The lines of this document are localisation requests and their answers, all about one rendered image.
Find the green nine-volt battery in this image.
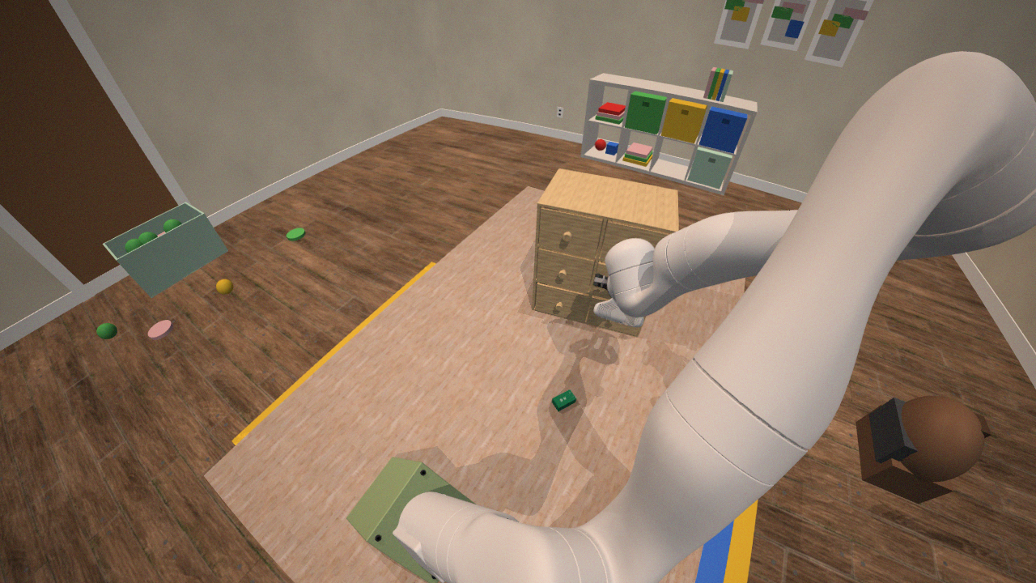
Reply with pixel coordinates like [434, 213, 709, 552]
[552, 390, 576, 411]

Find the light wooden chest of drawers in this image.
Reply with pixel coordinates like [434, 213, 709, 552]
[533, 168, 678, 324]

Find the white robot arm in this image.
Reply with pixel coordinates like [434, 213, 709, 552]
[393, 51, 1036, 583]

